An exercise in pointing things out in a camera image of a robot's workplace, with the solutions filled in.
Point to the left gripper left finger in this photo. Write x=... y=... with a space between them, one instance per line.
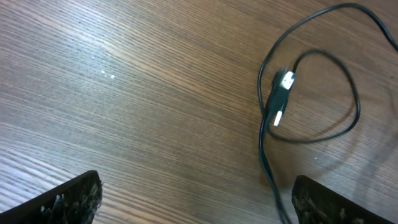
x=75 y=201

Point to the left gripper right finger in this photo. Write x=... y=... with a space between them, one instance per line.
x=317 y=204

